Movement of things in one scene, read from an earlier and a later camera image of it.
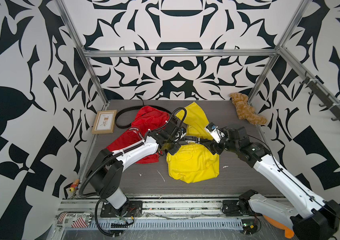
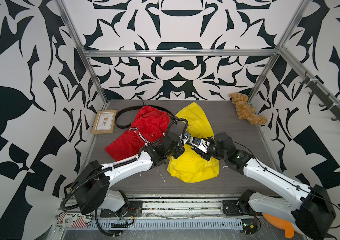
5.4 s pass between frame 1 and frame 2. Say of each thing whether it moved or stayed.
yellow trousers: stayed
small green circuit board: stayed
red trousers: stayed
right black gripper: moved
